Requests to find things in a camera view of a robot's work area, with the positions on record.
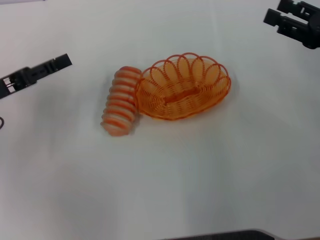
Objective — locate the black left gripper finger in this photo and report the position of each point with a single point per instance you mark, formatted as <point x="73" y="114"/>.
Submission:
<point x="57" y="62"/>

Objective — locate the orange woven plastic basket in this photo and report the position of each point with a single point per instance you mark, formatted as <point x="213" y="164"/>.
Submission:
<point x="175" y="110"/>

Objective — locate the orange striped toy bread loaf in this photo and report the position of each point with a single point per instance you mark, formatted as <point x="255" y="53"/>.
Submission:
<point x="120" y="100"/>

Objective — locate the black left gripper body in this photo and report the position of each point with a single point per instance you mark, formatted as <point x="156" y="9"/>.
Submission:
<point x="20" y="81"/>

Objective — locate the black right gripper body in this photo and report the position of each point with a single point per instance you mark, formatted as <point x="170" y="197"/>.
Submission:
<point x="313" y="32"/>

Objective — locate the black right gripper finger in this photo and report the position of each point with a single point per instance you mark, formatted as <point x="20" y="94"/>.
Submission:
<point x="300" y="6"/>
<point x="272" y="16"/>

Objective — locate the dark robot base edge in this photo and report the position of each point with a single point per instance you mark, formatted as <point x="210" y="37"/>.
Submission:
<point x="225" y="235"/>

